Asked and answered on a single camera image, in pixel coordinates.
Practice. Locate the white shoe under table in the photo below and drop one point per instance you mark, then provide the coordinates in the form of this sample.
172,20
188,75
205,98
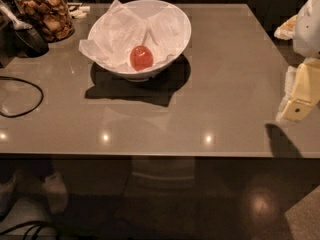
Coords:
56,192

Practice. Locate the small white items on table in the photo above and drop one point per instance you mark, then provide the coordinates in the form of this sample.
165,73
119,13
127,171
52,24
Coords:
79,12

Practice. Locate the white tissue paper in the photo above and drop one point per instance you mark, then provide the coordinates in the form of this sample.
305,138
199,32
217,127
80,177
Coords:
115,37

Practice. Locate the white bowl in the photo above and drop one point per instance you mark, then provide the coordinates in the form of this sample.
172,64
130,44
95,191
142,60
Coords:
146,71

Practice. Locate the red apple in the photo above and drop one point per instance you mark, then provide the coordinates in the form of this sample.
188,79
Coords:
141,58

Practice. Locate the black round appliance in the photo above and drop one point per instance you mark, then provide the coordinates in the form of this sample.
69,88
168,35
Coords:
27,43

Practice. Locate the white spoon handle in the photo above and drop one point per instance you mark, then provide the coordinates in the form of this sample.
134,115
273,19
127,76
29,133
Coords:
17,24

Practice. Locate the glass jar of dried chips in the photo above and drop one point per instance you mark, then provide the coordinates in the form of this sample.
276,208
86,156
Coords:
50,17

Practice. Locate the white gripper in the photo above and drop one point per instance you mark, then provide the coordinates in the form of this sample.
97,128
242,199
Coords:
309,34

